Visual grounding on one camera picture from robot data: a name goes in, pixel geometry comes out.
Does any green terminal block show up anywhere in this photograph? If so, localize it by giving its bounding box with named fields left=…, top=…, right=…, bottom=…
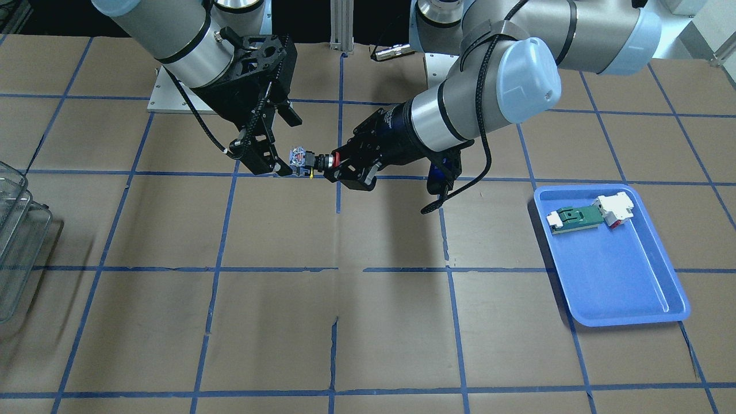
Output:
left=546, top=205, right=604, bottom=234

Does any wire mesh shelf basket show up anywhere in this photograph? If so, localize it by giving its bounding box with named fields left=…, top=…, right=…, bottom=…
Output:
left=1, top=163, right=53, bottom=327

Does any white circuit breaker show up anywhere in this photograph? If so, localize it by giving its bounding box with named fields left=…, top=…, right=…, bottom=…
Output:
left=592, top=191, right=634, bottom=229

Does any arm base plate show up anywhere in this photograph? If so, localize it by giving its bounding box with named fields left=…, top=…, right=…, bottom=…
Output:
left=147, top=66, right=216, bottom=114
left=425, top=53, right=458, bottom=89

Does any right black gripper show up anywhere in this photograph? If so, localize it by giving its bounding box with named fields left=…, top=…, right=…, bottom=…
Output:
left=199, top=34, right=303, bottom=177

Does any blue plastic tray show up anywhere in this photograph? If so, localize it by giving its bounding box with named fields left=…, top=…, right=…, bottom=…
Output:
left=534, top=183, right=691, bottom=327

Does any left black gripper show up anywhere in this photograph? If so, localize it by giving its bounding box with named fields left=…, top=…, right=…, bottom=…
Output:
left=323, top=105, right=435, bottom=191

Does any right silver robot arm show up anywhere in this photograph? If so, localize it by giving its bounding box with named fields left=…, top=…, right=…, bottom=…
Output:
left=93, top=1, right=302, bottom=136

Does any aluminium frame post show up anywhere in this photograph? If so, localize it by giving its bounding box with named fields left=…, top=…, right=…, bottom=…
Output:
left=329, top=0, right=354, bottom=55

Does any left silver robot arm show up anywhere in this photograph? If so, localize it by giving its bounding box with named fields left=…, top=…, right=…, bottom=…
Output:
left=275, top=1, right=662, bottom=214

